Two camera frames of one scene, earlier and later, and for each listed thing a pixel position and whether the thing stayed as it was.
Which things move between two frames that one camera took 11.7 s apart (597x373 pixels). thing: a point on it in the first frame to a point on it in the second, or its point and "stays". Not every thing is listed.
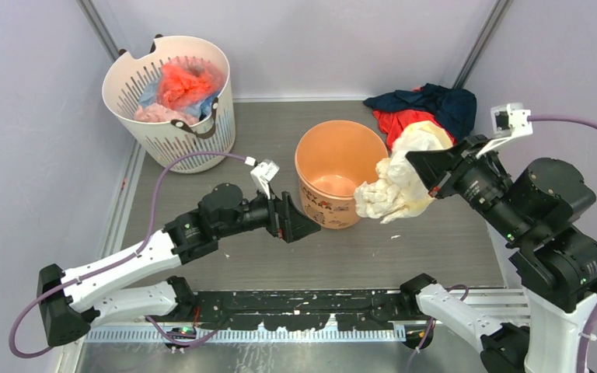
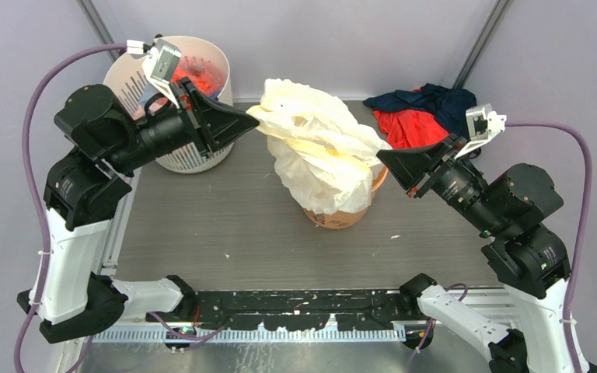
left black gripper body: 261,213 to 185,123
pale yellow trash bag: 396,191 to 321,154
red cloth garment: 391,122 stays
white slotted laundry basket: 127,77 stays
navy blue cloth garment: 455,108 stays
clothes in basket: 188,81 stays
